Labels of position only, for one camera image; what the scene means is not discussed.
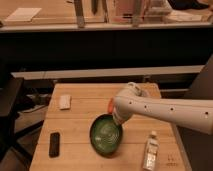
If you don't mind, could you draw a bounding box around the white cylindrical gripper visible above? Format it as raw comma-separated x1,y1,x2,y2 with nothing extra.
112,108,132,125

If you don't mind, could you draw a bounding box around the green ceramic bowl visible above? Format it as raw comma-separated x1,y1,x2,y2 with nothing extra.
89,114,123,157

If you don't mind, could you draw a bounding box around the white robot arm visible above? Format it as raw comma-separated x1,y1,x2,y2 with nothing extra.
112,82,213,134

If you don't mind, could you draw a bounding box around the orange carrot toy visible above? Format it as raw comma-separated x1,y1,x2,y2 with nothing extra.
107,98,114,114

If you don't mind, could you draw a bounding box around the clear plastic bottle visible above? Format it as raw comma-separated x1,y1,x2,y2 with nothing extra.
143,131,159,171

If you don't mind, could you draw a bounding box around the white sponge block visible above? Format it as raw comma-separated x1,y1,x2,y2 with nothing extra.
59,95,71,110

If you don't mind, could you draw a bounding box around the black phone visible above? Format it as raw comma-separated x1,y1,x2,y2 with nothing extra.
49,132,60,158

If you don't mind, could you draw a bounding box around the white paper sheet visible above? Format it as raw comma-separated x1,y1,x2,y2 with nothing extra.
4,7,41,22

